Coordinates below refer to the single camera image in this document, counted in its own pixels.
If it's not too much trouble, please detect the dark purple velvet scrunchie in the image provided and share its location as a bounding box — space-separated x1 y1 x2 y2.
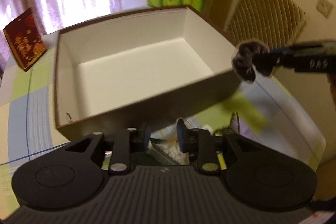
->
232 40 271 83

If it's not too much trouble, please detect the cotton swab bag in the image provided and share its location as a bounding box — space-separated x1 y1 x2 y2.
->
146 122 190 165

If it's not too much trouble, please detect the gold metal hair clip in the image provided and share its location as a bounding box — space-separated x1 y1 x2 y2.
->
212 111 240 137

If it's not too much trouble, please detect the checkered tablecloth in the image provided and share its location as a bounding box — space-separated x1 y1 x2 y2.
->
1 33 326 218

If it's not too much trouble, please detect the brown cardboard storage box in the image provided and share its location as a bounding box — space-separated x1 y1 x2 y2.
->
54 6 240 140

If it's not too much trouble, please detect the red gold gift box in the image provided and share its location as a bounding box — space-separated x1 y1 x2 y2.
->
3 8 47 72

